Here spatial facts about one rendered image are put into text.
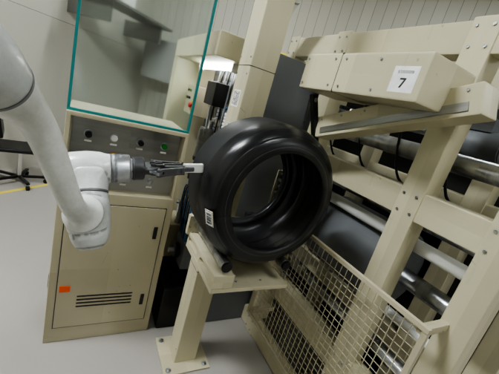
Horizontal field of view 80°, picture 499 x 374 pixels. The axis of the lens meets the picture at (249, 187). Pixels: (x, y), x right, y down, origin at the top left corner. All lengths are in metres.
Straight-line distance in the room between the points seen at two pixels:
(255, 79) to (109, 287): 1.36
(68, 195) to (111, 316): 1.34
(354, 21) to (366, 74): 3.63
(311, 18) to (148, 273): 4.05
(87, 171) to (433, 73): 1.04
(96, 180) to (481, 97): 1.13
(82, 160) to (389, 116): 1.04
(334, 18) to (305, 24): 0.40
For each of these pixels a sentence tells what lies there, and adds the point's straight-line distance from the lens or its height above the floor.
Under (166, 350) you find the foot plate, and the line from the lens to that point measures 2.06.
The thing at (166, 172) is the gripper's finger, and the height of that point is 1.23.
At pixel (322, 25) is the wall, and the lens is 4.82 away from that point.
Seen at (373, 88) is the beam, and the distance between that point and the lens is 1.15.
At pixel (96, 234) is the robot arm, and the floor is 1.06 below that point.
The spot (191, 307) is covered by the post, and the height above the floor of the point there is 0.40.
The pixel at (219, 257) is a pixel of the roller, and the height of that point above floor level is 0.91.
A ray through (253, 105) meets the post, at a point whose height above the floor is 1.50.
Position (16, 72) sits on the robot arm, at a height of 1.46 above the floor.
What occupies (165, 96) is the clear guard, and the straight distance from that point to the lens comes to 1.56.
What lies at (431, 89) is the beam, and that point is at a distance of 1.09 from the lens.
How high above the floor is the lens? 1.50
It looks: 15 degrees down
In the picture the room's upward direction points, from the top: 16 degrees clockwise
